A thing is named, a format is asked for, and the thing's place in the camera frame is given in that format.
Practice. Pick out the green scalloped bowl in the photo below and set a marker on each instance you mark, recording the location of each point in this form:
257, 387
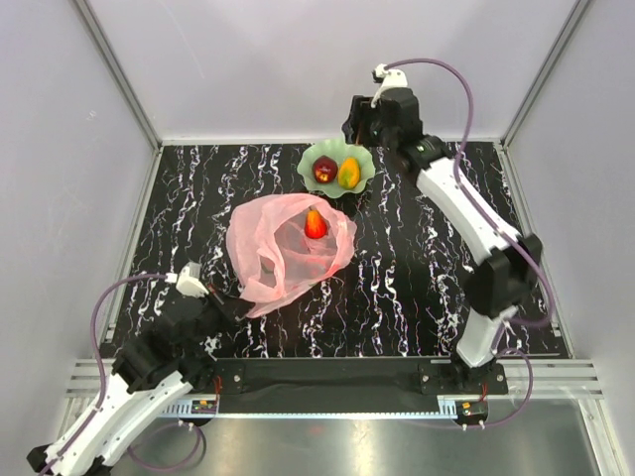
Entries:
338, 150

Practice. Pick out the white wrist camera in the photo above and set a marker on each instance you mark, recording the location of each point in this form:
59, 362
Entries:
187, 281
387, 78

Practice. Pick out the red yellow pear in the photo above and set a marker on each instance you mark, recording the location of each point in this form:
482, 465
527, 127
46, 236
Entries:
315, 225

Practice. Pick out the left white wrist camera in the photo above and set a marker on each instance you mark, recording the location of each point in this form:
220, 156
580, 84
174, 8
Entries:
187, 281

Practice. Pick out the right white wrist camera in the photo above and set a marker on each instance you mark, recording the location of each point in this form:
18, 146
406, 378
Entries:
387, 78

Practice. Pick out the pink plastic bag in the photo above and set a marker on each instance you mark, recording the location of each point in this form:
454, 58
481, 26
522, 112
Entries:
271, 256

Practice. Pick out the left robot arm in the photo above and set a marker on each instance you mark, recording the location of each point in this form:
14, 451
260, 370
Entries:
152, 370

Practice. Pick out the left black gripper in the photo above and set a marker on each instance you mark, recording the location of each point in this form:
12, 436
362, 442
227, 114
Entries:
236, 308

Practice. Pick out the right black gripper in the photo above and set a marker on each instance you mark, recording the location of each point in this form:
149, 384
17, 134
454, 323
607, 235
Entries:
362, 110

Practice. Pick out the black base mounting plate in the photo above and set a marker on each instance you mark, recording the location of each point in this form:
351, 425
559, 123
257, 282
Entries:
426, 375

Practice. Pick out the red apple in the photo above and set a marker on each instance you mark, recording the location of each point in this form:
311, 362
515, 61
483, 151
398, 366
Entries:
325, 169

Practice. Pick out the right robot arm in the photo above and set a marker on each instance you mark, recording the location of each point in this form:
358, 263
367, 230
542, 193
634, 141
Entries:
505, 259

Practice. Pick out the yellow green mango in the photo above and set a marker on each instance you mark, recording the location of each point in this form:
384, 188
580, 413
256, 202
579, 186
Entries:
349, 173

